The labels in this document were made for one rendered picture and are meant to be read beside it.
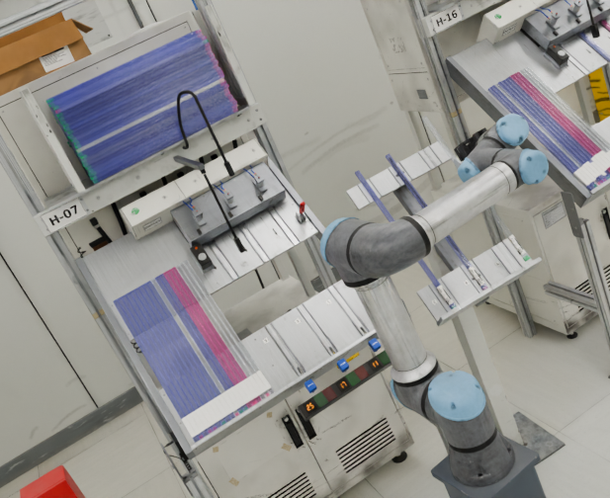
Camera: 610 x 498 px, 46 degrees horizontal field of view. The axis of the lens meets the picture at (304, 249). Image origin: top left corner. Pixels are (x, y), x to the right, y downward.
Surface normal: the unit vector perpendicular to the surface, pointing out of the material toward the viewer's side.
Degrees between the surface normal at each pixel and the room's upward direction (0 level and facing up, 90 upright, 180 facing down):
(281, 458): 90
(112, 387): 90
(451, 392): 7
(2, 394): 90
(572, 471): 0
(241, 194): 43
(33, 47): 75
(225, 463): 90
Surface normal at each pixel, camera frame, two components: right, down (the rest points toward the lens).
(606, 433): -0.39, -0.85
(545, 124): 0.00, -0.47
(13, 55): 0.36, 0.03
